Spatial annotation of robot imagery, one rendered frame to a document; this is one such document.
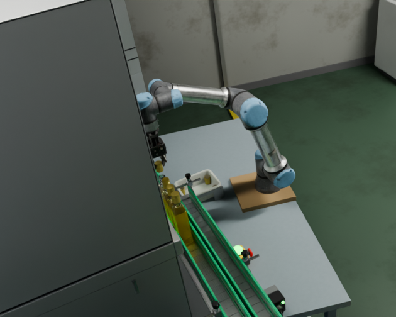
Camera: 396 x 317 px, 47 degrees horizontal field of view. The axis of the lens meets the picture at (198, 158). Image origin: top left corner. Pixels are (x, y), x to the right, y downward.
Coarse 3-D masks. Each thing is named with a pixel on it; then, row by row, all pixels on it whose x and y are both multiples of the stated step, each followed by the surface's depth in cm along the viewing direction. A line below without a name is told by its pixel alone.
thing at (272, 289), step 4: (268, 288) 186; (272, 288) 186; (276, 288) 185; (268, 292) 184; (272, 292) 184; (276, 292) 184; (280, 292) 183; (268, 296) 183; (272, 296) 182; (276, 296) 182; (280, 296) 182; (272, 300) 181; (276, 300) 181; (280, 300) 181; (284, 300) 182; (276, 304) 181; (284, 304) 183; (284, 308) 184
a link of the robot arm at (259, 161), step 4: (256, 152) 236; (256, 156) 234; (260, 156) 232; (256, 160) 236; (260, 160) 234; (256, 164) 238; (260, 164) 234; (256, 168) 240; (260, 168) 235; (256, 172) 243; (260, 172) 238; (264, 176) 238
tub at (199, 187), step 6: (198, 174) 255; (204, 174) 257; (210, 174) 255; (180, 180) 252; (186, 180) 254; (192, 180) 255; (216, 180) 248; (186, 186) 255; (192, 186) 257; (198, 186) 257; (204, 186) 256; (210, 186) 255; (216, 186) 243; (180, 192) 243; (186, 192) 254; (198, 192) 241; (204, 192) 242
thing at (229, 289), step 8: (192, 232) 204; (200, 240) 196; (200, 248) 201; (208, 256) 190; (216, 264) 183; (216, 272) 187; (224, 280) 177; (224, 288) 182; (232, 288) 173; (232, 296) 176; (240, 304) 167; (240, 312) 171
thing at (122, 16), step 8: (112, 0) 254; (120, 0) 256; (120, 8) 258; (120, 16) 260; (120, 24) 262; (128, 24) 264; (120, 32) 265; (128, 32) 267; (128, 40) 269; (128, 48) 271; (128, 56) 274; (136, 56) 276; (128, 64) 276; (136, 64) 278; (136, 72) 281
